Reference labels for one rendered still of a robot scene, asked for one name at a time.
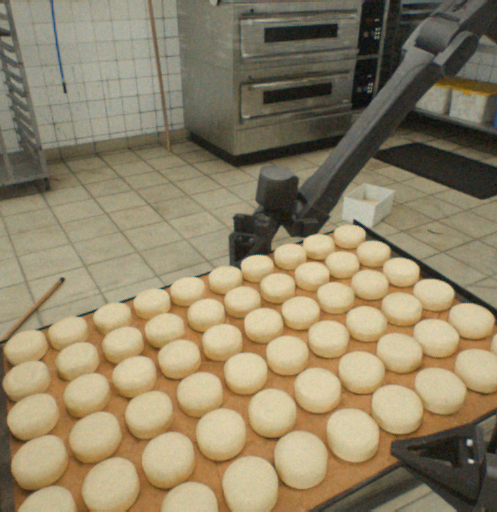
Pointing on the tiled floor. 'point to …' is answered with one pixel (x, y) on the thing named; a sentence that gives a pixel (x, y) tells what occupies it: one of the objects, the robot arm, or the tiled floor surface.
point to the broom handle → (31, 310)
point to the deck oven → (277, 73)
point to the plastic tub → (368, 204)
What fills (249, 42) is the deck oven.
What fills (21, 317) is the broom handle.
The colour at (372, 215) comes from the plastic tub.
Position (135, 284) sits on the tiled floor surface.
